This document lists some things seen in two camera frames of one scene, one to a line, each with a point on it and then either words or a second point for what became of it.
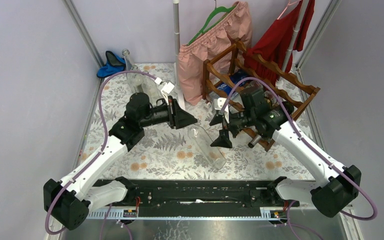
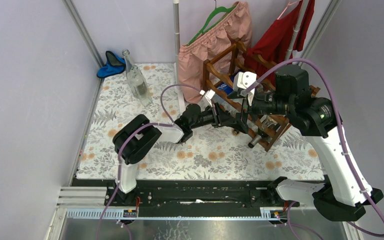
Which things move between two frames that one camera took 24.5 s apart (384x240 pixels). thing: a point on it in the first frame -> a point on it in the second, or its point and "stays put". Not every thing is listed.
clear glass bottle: x=151 y=87 -> x=138 y=83
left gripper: x=177 y=117 -> x=218 y=116
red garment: x=273 y=46 stays put
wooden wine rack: x=269 y=98 stays put
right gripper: x=223 y=140 -> x=246 y=108
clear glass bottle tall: x=136 y=80 stays put
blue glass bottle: x=238 y=77 stays put
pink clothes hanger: x=280 y=15 stays put
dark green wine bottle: x=255 y=140 stays put
